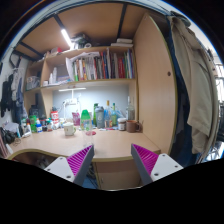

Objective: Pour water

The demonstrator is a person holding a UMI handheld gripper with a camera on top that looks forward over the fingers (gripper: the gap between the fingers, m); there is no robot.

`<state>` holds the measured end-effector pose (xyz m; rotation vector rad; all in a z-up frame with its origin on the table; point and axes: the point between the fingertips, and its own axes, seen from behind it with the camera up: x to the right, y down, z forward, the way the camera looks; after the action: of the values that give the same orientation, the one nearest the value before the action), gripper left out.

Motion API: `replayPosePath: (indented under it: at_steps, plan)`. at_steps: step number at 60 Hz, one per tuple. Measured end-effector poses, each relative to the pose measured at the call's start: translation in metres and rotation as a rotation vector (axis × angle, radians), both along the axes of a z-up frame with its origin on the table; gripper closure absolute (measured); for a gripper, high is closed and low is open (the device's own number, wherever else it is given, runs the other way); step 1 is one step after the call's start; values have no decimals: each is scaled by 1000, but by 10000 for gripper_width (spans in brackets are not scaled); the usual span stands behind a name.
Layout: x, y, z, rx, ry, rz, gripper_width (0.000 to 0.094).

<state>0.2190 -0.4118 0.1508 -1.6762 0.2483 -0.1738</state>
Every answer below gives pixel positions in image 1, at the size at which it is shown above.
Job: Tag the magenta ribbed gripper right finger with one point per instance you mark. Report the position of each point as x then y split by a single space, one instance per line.
152 166

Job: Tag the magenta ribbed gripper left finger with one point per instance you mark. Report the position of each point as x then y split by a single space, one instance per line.
73 168

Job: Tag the clear drinking glass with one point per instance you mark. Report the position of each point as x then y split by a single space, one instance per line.
88 138

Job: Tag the white ceramic mug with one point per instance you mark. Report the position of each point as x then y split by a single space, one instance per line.
69 129

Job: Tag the brown ceramic mug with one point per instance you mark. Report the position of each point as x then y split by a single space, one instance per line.
133 126

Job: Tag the clear bottle with green cap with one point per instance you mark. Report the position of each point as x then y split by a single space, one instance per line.
85 122

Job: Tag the pink snack pouch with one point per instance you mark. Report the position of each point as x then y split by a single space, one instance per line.
76 118

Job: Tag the red and white container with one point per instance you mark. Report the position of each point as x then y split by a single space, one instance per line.
55 118

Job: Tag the tall clear glass bottle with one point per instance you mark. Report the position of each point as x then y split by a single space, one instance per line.
130 111

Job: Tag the green glass bottle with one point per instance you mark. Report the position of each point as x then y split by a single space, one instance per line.
114 115

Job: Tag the grey tumbler bottle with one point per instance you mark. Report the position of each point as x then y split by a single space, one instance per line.
99 117

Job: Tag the green plastic bottle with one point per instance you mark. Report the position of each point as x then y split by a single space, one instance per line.
33 119

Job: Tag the white desk lamp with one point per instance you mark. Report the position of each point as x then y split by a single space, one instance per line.
71 102

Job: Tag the wooden wardrobe cabinet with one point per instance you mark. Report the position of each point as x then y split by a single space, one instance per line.
157 94

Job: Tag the wooden bookshelf unit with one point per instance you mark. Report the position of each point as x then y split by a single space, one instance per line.
50 74

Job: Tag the dark hanging clothes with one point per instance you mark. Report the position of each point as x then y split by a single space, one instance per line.
12 96

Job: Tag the beige hanging coat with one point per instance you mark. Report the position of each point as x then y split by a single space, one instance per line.
200 84

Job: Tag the row of books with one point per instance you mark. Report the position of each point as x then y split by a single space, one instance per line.
99 65

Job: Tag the ceiling light strip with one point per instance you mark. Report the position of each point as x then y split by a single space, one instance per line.
66 37

